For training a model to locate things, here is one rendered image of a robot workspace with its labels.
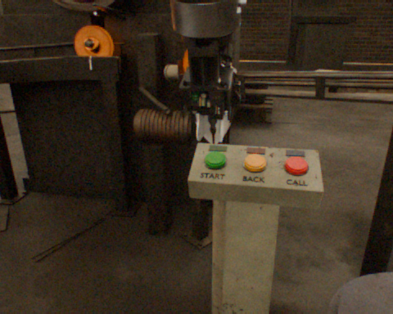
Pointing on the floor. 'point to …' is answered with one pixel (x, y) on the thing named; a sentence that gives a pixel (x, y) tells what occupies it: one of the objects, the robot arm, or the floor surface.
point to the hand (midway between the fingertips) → (214, 135)
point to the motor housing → (160, 161)
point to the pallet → (263, 105)
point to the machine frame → (88, 99)
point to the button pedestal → (253, 215)
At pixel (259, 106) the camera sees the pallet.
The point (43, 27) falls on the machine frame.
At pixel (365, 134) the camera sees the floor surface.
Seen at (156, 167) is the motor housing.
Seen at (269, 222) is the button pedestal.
